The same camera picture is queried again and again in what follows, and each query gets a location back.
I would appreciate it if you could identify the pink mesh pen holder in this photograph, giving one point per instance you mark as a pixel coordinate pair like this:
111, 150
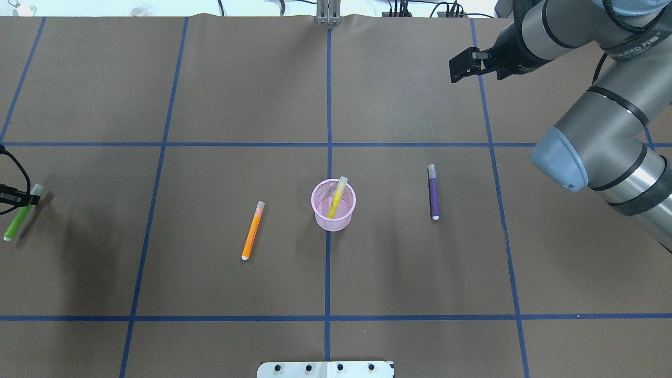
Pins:
321, 199

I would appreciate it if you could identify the purple marker pen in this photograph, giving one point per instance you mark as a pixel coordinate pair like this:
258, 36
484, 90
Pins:
433, 192

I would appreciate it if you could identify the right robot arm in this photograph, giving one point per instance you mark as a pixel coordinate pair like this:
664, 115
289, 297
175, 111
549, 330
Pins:
595, 142

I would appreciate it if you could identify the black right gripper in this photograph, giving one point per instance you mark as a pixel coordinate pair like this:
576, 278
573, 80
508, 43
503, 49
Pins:
505, 64

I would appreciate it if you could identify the yellow marker pen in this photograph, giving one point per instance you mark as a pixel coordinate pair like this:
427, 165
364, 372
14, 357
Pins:
337, 196

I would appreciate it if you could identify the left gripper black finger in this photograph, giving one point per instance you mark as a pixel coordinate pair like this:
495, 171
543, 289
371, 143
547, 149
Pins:
19, 198

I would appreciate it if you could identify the orange marker pen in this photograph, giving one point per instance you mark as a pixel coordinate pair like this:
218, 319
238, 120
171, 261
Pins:
253, 229

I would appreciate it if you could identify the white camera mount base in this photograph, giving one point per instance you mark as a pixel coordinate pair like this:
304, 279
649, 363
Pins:
327, 369

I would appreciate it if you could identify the brown paper table mat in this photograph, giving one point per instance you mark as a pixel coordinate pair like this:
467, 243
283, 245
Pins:
225, 192

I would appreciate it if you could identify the green marker pen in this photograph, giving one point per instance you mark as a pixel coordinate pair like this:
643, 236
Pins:
21, 216

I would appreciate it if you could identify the aluminium frame post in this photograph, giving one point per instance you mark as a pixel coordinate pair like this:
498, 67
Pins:
328, 12

